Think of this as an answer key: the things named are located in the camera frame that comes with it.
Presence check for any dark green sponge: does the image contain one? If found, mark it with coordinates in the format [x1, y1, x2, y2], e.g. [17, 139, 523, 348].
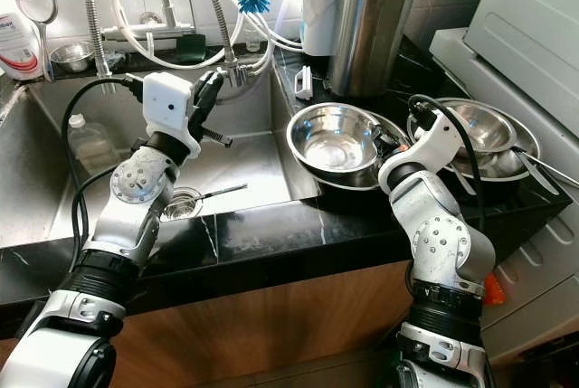
[177, 33, 209, 65]

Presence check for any shallow wide steel bowl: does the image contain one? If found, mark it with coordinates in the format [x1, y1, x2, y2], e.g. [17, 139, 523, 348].
[297, 112, 413, 192]

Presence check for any small steel bowl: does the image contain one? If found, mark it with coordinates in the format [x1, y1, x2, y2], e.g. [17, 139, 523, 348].
[50, 42, 96, 74]

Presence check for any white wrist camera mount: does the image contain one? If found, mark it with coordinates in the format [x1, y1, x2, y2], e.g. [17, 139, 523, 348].
[378, 110, 464, 194]
[140, 72, 205, 161]

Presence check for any steel sink drain strainer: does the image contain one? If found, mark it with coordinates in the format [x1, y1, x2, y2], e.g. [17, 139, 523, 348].
[161, 187, 202, 220]

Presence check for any white water hose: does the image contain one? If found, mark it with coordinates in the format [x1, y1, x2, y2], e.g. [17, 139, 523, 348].
[110, 0, 304, 72]

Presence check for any steel spoon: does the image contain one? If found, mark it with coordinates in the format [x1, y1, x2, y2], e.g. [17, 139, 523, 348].
[511, 147, 579, 188]

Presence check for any brown wooden base cabinet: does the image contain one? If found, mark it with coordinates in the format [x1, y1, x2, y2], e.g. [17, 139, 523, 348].
[0, 261, 417, 388]

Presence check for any deep steel mixing bowl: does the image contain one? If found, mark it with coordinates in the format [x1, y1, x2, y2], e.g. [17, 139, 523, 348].
[287, 101, 394, 176]

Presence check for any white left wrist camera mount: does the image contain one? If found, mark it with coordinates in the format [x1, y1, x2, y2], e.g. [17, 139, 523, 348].
[140, 72, 205, 161]

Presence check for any clear plastic bottle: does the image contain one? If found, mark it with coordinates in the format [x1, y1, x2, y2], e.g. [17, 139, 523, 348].
[68, 114, 123, 176]

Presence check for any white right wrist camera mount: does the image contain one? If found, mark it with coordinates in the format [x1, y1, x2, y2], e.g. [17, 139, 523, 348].
[378, 110, 464, 194]

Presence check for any chrome spring sink faucet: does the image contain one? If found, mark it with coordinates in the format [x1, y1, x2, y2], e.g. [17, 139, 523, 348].
[80, 0, 272, 90]

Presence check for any white soap bottle red pump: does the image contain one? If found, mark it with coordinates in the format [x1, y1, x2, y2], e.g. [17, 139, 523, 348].
[0, 13, 46, 81]

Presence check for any stainless steel sink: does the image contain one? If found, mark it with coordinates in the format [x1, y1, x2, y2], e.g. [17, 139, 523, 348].
[0, 67, 295, 249]

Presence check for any white top-load washing machine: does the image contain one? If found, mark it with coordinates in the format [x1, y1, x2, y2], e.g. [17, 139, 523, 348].
[430, 0, 579, 362]

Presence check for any small white plastic clip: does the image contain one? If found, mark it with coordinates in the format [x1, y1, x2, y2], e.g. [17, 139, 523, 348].
[294, 65, 315, 101]

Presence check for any small orange object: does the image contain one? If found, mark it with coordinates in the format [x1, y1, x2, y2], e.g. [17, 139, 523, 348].
[484, 275, 505, 306]

